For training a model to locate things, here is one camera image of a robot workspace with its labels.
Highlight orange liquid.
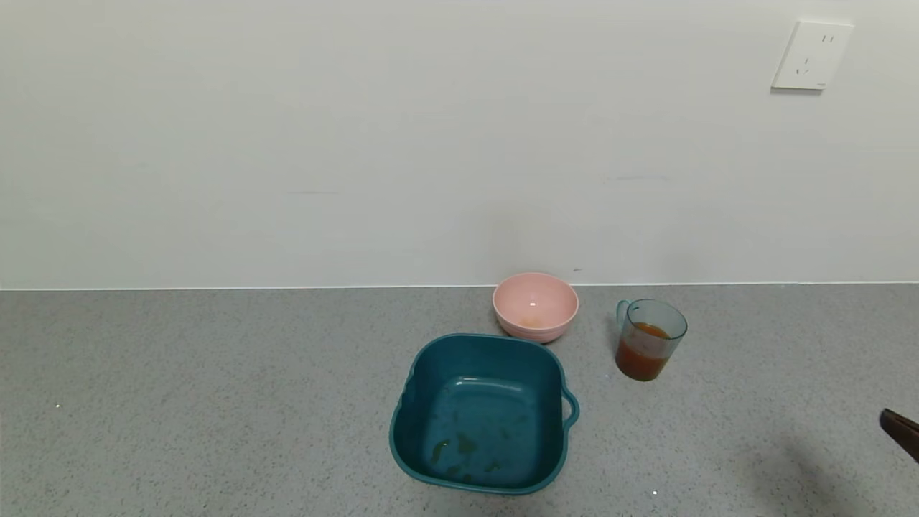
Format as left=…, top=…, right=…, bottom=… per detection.
left=616, top=323, right=672, bottom=381

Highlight teal square plastic basin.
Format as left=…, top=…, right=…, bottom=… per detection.
left=388, top=332, right=580, bottom=496

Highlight white wall socket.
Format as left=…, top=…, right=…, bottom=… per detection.
left=771, top=20, right=854, bottom=92

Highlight pink round bowl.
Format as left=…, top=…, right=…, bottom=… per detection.
left=493, top=272, right=579, bottom=343

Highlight transparent ribbed cup with handle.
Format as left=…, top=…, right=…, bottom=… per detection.
left=615, top=299, right=689, bottom=382

